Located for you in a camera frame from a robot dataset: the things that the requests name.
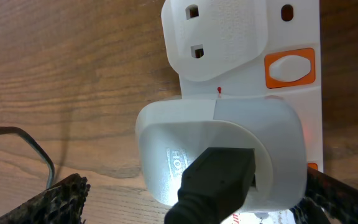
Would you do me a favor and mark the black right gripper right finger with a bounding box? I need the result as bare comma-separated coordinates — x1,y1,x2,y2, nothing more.
290,167,358,224

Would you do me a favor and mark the white power strip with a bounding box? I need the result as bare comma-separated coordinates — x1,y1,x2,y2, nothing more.
161,0,323,223

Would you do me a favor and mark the white USB charger plug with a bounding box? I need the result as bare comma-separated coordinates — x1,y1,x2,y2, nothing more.
134,98,308,213

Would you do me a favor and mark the black USB charging cable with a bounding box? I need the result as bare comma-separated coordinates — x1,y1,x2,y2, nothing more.
0,126,257,224

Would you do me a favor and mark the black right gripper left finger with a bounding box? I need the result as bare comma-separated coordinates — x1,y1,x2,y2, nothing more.
0,174,91,224

